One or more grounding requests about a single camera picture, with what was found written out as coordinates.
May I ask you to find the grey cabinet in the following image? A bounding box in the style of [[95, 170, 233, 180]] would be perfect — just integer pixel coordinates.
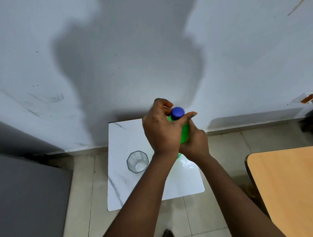
[[0, 154, 73, 237]]

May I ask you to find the clear drinking glass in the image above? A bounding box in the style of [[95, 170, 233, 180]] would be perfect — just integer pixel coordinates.
[[126, 151, 149, 174]]

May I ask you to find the light wooden table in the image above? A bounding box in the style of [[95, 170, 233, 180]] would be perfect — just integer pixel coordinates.
[[245, 146, 313, 237]]

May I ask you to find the green plastic bottle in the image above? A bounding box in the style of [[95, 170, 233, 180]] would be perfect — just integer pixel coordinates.
[[167, 116, 190, 159]]

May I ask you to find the person's left hand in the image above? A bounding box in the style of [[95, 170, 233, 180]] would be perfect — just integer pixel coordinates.
[[142, 98, 198, 157]]

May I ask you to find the person's right forearm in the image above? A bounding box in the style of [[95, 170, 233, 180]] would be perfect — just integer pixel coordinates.
[[187, 155, 286, 237]]

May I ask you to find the person's left forearm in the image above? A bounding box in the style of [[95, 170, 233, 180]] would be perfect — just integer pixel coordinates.
[[103, 152, 178, 237]]

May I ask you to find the blue bottle cap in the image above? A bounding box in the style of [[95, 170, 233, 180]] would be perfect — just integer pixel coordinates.
[[170, 107, 185, 121]]

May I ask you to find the person's right hand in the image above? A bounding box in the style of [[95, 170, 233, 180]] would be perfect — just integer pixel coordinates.
[[179, 119, 211, 163]]

